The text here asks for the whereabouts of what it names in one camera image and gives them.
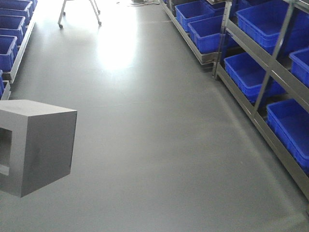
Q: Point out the gray square hollow base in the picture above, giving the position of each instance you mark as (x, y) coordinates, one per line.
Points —
(36, 145)

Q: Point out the blue bin floor shelf near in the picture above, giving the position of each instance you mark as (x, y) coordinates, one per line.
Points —
(206, 34)

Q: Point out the blue bin floor shelf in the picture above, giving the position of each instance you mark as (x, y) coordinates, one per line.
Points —
(206, 34)
(193, 11)

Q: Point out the blue bin lower rack middle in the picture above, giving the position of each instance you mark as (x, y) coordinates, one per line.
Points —
(246, 73)

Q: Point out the blue bin rack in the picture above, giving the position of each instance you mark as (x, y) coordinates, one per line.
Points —
(263, 24)
(246, 73)
(290, 122)

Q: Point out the blue bin floor shelf far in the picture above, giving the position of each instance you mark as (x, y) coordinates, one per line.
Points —
(193, 11)

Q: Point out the blue bin lower rack near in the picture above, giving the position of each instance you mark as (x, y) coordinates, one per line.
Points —
(290, 122)

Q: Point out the blue bin upper rack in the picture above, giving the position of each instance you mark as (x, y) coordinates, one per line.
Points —
(263, 24)

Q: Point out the left blue bin row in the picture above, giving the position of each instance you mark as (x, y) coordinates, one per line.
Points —
(16, 25)

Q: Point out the right steel shelving rack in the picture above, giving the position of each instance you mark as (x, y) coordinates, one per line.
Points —
(263, 61)

